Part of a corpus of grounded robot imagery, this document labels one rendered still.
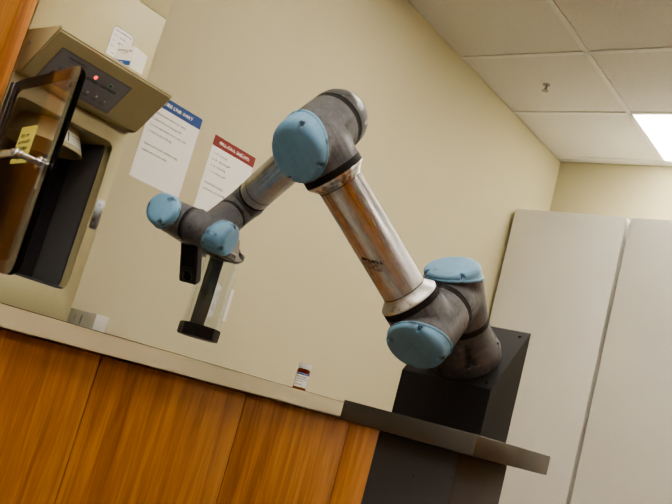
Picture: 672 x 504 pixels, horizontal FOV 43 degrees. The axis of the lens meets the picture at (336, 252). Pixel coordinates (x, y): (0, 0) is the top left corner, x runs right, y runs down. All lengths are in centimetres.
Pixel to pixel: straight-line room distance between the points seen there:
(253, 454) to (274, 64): 148
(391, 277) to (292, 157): 28
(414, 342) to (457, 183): 261
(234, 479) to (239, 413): 16
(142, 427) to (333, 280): 168
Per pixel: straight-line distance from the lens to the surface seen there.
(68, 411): 175
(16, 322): 161
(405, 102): 374
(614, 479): 418
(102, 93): 198
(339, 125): 152
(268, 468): 220
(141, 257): 270
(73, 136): 204
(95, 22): 206
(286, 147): 150
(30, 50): 192
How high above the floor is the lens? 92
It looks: 10 degrees up
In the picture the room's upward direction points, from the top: 15 degrees clockwise
